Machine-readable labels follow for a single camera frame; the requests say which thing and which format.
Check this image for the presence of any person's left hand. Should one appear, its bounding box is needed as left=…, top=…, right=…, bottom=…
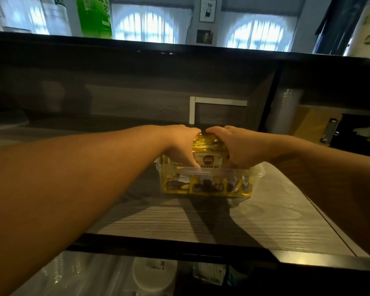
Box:
left=162, top=125, right=202, bottom=169

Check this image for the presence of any person's right hand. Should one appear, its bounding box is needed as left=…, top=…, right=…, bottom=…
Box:
left=206, top=126, right=273, bottom=169

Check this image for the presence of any row of packets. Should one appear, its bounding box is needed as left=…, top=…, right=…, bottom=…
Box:
left=160, top=134, right=254, bottom=197

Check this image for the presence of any clear plastic container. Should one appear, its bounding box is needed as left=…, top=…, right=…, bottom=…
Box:
left=155, top=156, right=266, bottom=199

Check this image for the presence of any person's left forearm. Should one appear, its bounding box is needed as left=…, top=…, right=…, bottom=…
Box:
left=0, top=125, right=173, bottom=296

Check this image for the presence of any person's right forearm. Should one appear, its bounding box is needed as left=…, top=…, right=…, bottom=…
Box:
left=268, top=134, right=370, bottom=266

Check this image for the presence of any wrapped stack of clear cups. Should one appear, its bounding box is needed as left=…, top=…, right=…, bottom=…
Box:
left=266, top=88, right=304, bottom=134

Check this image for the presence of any brown clipboard with metal clip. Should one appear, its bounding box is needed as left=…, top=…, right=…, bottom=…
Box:
left=291, top=105, right=343, bottom=145

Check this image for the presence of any small blue container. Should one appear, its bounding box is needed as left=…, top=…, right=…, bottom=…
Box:
left=228, top=266, right=248, bottom=286

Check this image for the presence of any white paper packet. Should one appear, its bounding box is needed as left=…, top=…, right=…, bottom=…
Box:
left=192, top=262, right=227, bottom=286

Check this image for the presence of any wrapped stack of white lids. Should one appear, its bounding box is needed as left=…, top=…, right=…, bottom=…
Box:
left=132, top=257, right=178, bottom=296

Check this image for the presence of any dark curtain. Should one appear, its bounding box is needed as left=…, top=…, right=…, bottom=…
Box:
left=313, top=0, right=369, bottom=56

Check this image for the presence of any clear plastic sleeve of cups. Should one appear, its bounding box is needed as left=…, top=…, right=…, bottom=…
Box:
left=12, top=251, right=133, bottom=296

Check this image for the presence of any white banner with green logo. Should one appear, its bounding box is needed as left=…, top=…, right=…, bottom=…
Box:
left=345, top=0, right=370, bottom=58

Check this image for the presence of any white angled bracket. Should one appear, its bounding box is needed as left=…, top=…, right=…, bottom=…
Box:
left=189, top=96, right=248, bottom=125

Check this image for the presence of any dark portrait picture frame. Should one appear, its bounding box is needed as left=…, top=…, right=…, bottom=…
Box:
left=196, top=29, right=214, bottom=45

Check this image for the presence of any light picture frame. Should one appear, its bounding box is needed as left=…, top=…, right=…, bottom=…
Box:
left=199, top=0, right=217, bottom=23

